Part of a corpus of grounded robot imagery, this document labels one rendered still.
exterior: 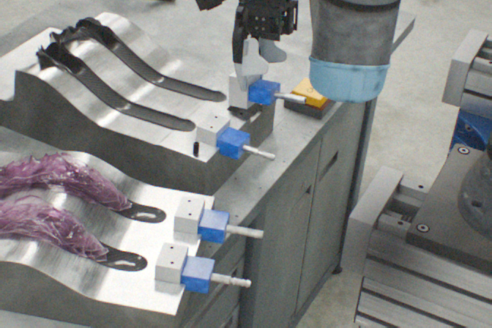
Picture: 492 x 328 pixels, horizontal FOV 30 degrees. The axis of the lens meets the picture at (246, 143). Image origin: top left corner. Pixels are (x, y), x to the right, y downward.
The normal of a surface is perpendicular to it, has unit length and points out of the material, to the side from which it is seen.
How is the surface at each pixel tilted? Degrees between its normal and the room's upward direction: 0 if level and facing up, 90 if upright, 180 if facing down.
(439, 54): 0
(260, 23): 82
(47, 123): 90
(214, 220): 0
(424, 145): 0
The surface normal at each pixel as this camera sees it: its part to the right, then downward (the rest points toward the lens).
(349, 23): -0.32, 0.52
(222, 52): 0.08, -0.82
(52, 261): 0.50, -0.66
